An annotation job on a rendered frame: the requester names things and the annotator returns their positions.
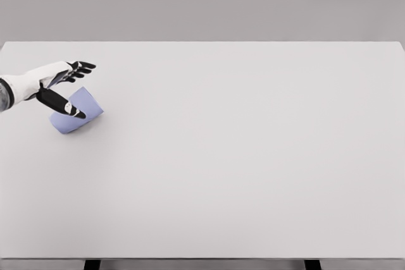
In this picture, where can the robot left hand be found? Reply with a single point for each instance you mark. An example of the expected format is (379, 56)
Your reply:
(52, 72)

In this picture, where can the light blue cup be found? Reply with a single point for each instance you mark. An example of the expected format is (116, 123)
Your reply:
(88, 105)

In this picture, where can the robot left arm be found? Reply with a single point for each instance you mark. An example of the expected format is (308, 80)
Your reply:
(17, 88)

